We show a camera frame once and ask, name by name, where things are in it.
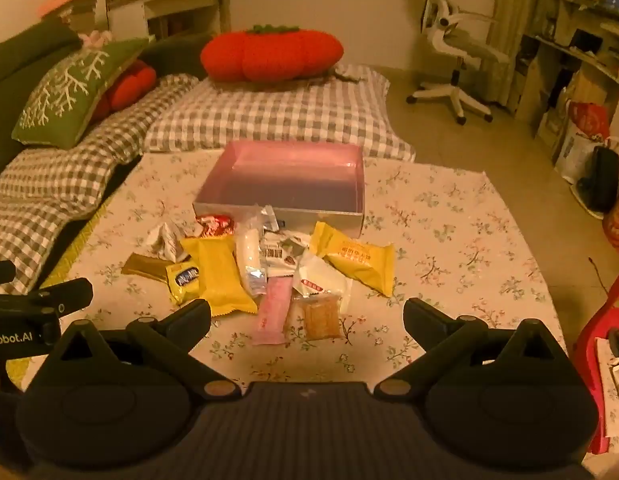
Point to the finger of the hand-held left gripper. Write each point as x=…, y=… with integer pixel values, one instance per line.
x=0, y=272
x=64, y=295

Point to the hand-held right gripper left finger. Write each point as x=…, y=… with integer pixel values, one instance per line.
x=198, y=312

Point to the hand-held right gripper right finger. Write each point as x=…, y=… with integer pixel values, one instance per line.
x=417, y=312

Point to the small yellow packet dark label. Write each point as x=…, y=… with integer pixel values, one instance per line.
x=185, y=280

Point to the large yellow snack packet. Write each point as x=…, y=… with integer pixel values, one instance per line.
x=222, y=275

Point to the gold bar wrapper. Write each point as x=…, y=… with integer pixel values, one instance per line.
x=147, y=266

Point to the long white roll packet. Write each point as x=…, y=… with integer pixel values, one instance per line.
x=250, y=260

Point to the pink snack packet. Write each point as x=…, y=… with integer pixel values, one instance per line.
x=274, y=310

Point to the white snack wrapper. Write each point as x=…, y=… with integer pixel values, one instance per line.
x=164, y=242

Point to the yellow snack packet orange print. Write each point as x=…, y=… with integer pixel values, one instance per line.
x=357, y=260

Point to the red and white candy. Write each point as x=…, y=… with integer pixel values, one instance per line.
x=214, y=226

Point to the brown cracker clear packet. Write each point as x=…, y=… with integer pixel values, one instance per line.
x=319, y=316

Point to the black and white snack packet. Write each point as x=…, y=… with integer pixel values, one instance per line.
x=279, y=255

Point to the white packet red label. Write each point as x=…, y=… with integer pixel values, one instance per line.
x=322, y=277

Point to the silver clear snack packet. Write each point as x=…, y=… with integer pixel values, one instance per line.
x=262, y=217

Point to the pink cardboard box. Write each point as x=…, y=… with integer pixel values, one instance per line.
x=284, y=180

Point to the floral tablecloth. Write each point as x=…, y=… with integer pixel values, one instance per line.
x=439, y=240

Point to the grey checked sofa cover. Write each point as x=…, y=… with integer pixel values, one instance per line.
x=64, y=175

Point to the red plastic stool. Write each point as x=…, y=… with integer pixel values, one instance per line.
x=592, y=350

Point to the green embroidered cushion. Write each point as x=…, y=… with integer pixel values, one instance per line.
x=69, y=90

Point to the small red cushion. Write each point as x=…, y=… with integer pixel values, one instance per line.
x=129, y=87

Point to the checkered bed pillow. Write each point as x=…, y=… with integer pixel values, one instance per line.
x=289, y=115

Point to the red round ornament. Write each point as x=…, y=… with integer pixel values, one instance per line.
x=618, y=227

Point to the dark green sofa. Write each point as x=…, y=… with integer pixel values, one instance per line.
x=19, y=50

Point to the black bag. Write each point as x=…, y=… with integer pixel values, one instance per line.
x=602, y=177

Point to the white bag red print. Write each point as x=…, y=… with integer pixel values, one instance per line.
x=582, y=135

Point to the pink plush toy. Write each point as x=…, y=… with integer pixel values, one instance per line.
x=95, y=38

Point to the orange pumpkin cushion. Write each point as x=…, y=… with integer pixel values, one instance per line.
x=269, y=52

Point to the white office chair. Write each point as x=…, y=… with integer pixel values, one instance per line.
x=454, y=40

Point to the stack of books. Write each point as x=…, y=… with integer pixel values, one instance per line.
x=79, y=7

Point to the wooden desk shelf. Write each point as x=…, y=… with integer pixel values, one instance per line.
x=579, y=55

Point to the white bookshelf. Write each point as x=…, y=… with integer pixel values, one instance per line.
x=164, y=5

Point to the beige curtain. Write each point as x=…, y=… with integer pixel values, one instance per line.
x=519, y=20

